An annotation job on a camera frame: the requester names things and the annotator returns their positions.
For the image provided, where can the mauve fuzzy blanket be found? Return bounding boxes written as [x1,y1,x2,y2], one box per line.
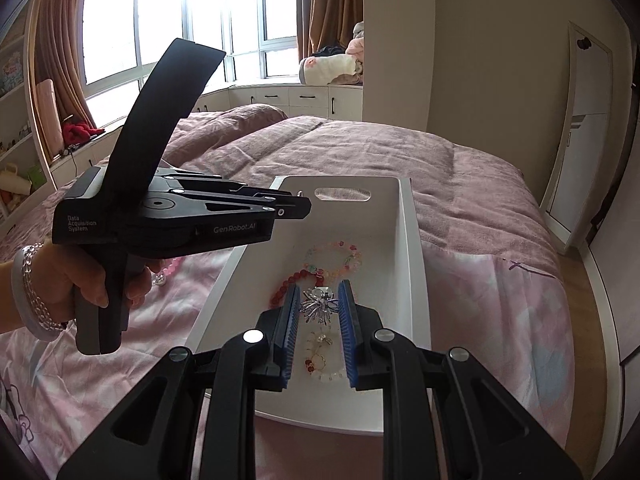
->
[0,102,561,281]

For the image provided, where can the brown curtain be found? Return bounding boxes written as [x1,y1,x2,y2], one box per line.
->
[297,0,363,58]

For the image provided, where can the white bead bracelet red charm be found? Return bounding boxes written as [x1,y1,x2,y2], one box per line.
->
[303,327,351,386]

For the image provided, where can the silver spiky brooch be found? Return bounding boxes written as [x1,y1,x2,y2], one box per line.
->
[298,286,341,322]

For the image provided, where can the pink bead bracelet silver heart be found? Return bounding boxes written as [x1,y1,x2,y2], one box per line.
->
[150,256,181,288]

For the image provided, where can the bay window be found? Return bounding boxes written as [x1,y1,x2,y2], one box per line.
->
[75,0,301,128]

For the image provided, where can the salmon curtain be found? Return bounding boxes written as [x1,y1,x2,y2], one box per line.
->
[32,0,98,161]

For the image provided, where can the pink cat print blanket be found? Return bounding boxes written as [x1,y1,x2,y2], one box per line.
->
[0,250,571,480]

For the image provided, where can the white shelf unit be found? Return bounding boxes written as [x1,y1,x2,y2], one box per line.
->
[0,10,56,226]

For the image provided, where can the multicolour bead bracelet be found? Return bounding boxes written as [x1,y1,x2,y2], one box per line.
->
[301,241,363,281]

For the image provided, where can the person's left hand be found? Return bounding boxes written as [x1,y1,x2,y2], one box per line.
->
[42,245,166,327]

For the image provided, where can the silver bead wrist bracelet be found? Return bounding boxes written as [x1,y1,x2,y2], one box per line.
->
[22,244,68,332]

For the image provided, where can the pile of pink blankets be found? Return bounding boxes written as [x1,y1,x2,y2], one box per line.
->
[345,21,365,86]

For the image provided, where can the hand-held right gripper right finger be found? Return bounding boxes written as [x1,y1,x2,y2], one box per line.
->
[337,280,583,480]

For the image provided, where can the person's left forearm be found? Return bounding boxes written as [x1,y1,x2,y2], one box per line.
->
[0,257,28,335]

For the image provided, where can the white window seat cabinet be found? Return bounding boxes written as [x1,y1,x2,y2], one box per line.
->
[47,84,363,186]

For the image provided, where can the white wardrobe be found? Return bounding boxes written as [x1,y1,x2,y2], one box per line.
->
[582,10,640,461]

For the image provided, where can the white door panel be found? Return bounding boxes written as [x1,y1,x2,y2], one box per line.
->
[540,22,613,253]

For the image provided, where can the pink chair back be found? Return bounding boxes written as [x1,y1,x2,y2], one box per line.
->
[37,79,66,157]

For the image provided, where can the white storage box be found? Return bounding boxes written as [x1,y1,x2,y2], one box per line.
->
[185,175,433,435]

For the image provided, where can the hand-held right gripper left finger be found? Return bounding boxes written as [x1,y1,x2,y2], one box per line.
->
[56,282,303,480]

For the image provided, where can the red cloth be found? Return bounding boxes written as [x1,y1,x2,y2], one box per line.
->
[61,120,106,147]

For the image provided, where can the silver bracelets on wrist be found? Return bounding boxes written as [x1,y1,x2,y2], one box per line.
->
[11,247,58,343]

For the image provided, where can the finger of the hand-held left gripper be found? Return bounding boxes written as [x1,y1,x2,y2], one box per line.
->
[156,170,293,198]
[142,187,312,225]

